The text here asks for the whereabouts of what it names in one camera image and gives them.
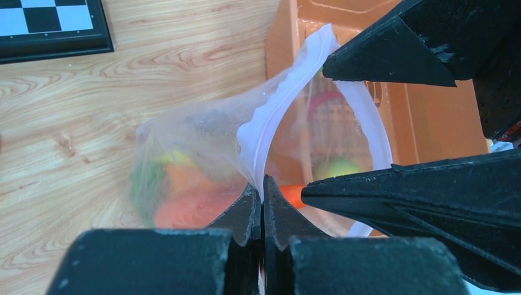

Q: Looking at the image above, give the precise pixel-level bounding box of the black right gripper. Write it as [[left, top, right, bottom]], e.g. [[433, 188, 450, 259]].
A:
[[323, 1, 520, 143]]

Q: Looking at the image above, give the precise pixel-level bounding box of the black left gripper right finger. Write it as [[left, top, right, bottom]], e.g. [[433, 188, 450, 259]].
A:
[[262, 176, 468, 294]]

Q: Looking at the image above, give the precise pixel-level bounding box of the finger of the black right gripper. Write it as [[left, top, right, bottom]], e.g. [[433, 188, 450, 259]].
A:
[[302, 149, 520, 293]]

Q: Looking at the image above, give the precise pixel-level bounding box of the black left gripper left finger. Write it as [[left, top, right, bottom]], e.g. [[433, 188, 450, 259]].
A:
[[47, 185, 261, 294]]

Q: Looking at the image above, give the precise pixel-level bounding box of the orange toy carrot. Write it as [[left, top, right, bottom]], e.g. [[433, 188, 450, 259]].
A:
[[154, 184, 307, 230]]

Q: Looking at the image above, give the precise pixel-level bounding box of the orange tangerine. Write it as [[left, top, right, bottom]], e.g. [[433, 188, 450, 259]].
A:
[[163, 163, 214, 195]]

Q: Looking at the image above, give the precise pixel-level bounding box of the green leafy toy vegetable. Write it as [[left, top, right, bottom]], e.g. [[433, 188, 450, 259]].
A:
[[129, 162, 166, 227]]

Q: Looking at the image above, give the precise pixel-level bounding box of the yellow toy banana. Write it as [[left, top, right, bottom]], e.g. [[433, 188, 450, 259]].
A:
[[152, 149, 194, 167]]

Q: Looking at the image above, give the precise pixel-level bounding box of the orange plastic basket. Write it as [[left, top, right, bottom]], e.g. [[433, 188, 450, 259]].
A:
[[266, 1, 490, 237]]

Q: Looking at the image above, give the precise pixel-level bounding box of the clear zip top bag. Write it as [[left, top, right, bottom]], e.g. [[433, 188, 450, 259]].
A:
[[133, 24, 393, 214]]

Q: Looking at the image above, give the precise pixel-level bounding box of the red chili pepper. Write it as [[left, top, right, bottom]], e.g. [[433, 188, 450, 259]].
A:
[[308, 90, 345, 116]]

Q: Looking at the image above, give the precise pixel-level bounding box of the black grey chessboard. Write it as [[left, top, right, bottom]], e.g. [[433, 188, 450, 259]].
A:
[[1, 0, 114, 64]]

